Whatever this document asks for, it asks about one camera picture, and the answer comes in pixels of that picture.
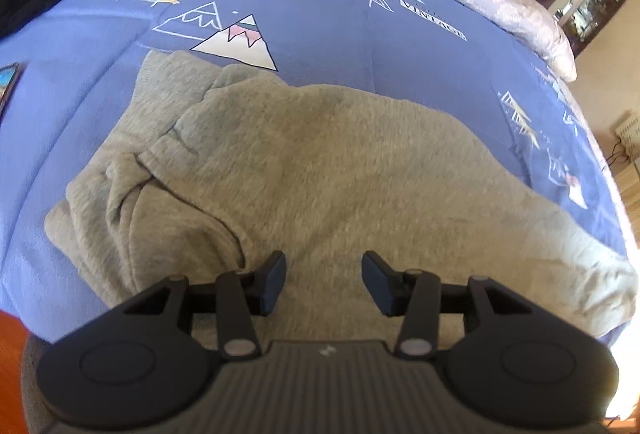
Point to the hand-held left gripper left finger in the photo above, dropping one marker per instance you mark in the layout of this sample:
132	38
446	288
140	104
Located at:
272	285

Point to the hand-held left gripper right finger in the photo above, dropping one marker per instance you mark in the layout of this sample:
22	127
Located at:
377	285

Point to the grey sweatshirt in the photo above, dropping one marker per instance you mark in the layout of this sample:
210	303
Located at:
325	164

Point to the smartphone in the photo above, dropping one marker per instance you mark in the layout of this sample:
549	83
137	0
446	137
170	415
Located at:
7	86

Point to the blue printed blanket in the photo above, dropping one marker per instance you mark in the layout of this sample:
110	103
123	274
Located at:
300	4

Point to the white power strip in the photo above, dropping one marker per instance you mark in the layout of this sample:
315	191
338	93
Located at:
627	128

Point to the glass display cabinet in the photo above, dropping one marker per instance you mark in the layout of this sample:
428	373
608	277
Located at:
587	14

